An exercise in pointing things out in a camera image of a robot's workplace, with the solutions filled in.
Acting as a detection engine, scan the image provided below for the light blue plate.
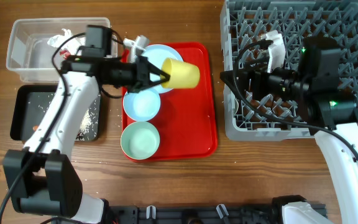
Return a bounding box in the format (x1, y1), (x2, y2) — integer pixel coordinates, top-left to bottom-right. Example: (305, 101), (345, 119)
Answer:
(141, 44), (183, 95)

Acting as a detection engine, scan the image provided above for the clear plastic bin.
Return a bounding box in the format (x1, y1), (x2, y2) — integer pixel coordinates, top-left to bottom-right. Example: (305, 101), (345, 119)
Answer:
(6, 17), (111, 83)

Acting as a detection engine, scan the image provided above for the grey dishwasher rack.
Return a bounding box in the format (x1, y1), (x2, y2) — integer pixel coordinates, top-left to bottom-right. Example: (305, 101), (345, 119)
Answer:
(220, 1), (358, 141)

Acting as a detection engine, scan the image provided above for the white rice pile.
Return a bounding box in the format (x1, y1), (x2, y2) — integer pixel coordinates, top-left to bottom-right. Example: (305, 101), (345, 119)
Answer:
(76, 109), (99, 141)

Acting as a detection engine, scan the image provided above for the white napkin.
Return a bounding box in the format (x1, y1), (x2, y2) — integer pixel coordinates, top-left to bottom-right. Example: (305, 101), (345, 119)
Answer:
(47, 29), (86, 55)

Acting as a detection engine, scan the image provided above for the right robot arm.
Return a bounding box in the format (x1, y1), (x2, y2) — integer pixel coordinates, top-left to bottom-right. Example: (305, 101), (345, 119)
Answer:
(220, 35), (358, 223)

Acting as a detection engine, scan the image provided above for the light blue bowl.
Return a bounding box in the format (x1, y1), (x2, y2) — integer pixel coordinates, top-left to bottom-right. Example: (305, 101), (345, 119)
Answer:
(123, 89), (161, 121)

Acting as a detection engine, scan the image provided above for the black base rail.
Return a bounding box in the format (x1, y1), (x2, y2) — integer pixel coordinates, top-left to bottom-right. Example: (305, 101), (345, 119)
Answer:
(110, 204), (282, 224)

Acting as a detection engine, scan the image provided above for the black waste tray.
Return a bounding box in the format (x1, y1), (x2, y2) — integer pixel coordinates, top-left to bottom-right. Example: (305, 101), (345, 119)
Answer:
(10, 85), (101, 141)

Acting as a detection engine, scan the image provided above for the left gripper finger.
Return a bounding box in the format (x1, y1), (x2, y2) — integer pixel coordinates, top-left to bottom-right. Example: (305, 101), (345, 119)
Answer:
(145, 59), (170, 80)
(140, 78), (170, 91)

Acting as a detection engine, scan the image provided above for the red serving tray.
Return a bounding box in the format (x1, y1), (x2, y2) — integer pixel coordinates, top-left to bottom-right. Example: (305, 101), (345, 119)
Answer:
(122, 42), (218, 161)

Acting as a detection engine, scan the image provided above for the yellow plastic cup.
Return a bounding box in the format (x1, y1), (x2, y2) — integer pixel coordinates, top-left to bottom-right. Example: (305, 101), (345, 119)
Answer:
(161, 58), (200, 89)

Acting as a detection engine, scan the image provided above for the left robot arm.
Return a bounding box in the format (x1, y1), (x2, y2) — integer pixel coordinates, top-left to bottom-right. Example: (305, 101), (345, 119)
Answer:
(0, 25), (172, 223)

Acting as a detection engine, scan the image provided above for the light green bowl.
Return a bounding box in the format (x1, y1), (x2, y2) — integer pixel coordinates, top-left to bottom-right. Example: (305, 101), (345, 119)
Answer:
(121, 121), (160, 161)

